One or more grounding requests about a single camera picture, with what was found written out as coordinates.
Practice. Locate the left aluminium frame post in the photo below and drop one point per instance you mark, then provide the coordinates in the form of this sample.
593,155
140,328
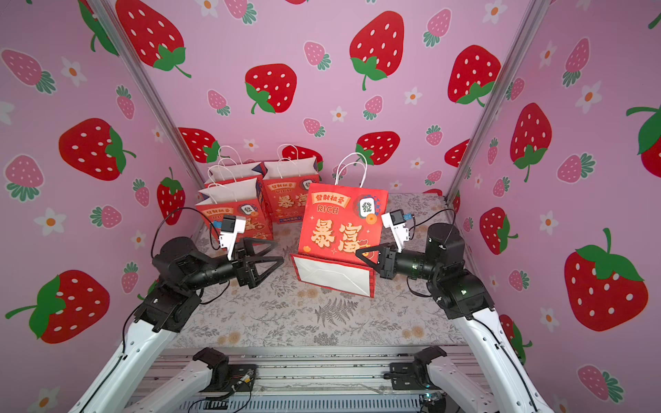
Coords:
107,17

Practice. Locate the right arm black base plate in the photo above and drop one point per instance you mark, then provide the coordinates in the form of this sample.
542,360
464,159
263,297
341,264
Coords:
408,377

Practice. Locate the aluminium frame post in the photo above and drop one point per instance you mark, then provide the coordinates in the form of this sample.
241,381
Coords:
107,17
530,24

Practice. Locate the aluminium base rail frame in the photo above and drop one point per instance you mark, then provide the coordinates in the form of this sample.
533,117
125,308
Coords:
298,379

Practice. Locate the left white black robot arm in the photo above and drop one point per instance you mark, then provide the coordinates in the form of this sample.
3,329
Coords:
184,272

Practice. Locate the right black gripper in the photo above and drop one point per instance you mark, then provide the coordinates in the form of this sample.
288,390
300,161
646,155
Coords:
386,261

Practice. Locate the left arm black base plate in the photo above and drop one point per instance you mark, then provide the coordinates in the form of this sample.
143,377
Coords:
232,378

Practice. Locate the red paper bag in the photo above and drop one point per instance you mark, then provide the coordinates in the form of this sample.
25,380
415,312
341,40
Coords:
228,170
242,199
338,221
287,181

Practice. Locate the right aluminium frame post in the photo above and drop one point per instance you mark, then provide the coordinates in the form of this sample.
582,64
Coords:
530,24

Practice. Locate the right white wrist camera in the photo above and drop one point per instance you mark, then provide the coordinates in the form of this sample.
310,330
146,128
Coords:
396,221

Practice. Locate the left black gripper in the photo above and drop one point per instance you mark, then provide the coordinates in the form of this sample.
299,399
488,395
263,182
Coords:
243,270

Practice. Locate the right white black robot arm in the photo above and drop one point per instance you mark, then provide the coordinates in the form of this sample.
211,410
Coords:
469,307

